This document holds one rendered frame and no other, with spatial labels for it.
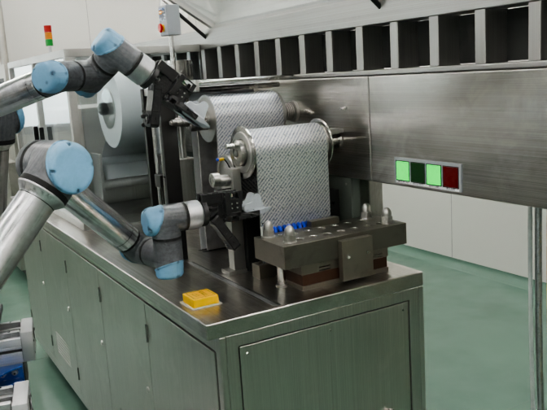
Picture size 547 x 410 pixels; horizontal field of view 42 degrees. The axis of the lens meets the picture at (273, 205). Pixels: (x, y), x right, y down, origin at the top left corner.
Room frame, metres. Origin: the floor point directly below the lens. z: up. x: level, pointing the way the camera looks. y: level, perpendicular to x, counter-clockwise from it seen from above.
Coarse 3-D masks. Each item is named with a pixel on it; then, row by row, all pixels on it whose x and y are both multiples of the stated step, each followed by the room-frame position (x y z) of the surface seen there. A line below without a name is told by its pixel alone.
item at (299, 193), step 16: (256, 176) 1.93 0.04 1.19; (272, 176) 1.95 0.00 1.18; (288, 176) 1.97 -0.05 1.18; (304, 176) 2.00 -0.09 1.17; (320, 176) 2.03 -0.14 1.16; (272, 192) 1.95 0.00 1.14; (288, 192) 1.97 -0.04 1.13; (304, 192) 2.00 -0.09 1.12; (320, 192) 2.03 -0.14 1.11; (272, 208) 1.95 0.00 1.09; (288, 208) 1.97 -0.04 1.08; (304, 208) 2.00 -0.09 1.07; (320, 208) 2.02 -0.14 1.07
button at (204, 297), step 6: (186, 294) 1.72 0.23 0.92; (192, 294) 1.72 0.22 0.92; (198, 294) 1.72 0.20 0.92; (204, 294) 1.71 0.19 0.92; (210, 294) 1.71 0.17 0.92; (216, 294) 1.71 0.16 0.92; (186, 300) 1.71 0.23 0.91; (192, 300) 1.68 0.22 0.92; (198, 300) 1.68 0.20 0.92; (204, 300) 1.69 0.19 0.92; (210, 300) 1.70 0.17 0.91; (216, 300) 1.71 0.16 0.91; (192, 306) 1.68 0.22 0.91; (198, 306) 1.68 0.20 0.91
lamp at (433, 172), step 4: (428, 164) 1.78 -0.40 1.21; (428, 168) 1.78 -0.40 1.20; (432, 168) 1.77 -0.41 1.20; (436, 168) 1.76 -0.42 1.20; (428, 172) 1.78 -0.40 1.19; (432, 172) 1.77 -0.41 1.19; (436, 172) 1.76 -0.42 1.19; (428, 176) 1.78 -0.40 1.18; (432, 176) 1.77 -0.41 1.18; (436, 176) 1.76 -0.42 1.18; (428, 180) 1.78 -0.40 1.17; (432, 180) 1.77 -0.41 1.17; (436, 180) 1.76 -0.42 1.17; (432, 184) 1.77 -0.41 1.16; (436, 184) 1.76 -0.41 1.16
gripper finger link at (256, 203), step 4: (256, 196) 1.90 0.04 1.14; (252, 200) 1.89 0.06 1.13; (256, 200) 1.90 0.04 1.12; (260, 200) 1.91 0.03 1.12; (244, 204) 1.88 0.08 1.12; (248, 204) 1.89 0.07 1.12; (252, 204) 1.89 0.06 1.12; (256, 204) 1.90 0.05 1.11; (260, 204) 1.91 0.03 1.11; (244, 208) 1.88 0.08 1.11; (248, 208) 1.89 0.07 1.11; (252, 208) 1.89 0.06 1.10; (256, 208) 1.90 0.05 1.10; (260, 208) 1.90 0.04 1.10; (264, 208) 1.91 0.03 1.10; (268, 208) 1.92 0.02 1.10; (260, 212) 1.89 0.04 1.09; (264, 212) 1.91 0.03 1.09
